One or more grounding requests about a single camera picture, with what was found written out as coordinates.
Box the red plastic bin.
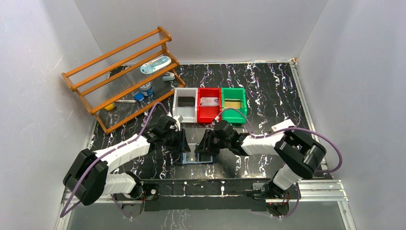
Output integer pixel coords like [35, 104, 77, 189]
[197, 88, 222, 124]

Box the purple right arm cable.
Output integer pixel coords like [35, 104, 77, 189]
[213, 108, 343, 173]

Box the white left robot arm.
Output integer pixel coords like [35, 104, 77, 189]
[63, 115, 190, 206]

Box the small blue box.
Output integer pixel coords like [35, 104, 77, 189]
[133, 92, 145, 103]

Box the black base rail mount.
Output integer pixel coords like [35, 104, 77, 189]
[113, 178, 302, 218]

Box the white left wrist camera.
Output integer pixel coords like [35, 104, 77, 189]
[170, 115, 183, 131]

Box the yellow small block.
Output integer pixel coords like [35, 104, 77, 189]
[104, 103, 115, 111]

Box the blue card holder wallet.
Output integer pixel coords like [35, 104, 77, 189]
[181, 143, 214, 165]

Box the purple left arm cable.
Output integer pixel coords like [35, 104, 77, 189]
[59, 102, 173, 219]

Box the white marker pen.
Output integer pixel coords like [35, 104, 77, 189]
[115, 99, 137, 103]

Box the gold credit card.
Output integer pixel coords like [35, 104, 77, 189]
[223, 99, 242, 109]

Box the white box with red logo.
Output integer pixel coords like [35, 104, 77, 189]
[270, 119, 295, 133]

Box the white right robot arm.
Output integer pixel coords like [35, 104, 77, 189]
[194, 120, 327, 199]

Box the green plastic bin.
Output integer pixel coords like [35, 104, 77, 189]
[221, 88, 248, 124]

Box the white VIP card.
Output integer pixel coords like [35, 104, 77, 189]
[200, 97, 219, 107]

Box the pale green tape dispenser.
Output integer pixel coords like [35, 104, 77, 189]
[162, 71, 175, 81]

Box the orange wooden shelf rack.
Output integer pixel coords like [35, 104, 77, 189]
[61, 26, 186, 134]

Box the white plastic bin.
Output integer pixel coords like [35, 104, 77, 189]
[172, 88, 198, 123]

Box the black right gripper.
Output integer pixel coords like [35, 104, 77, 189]
[194, 128, 230, 156]

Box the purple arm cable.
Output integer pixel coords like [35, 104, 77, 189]
[59, 102, 173, 219]
[213, 108, 343, 173]

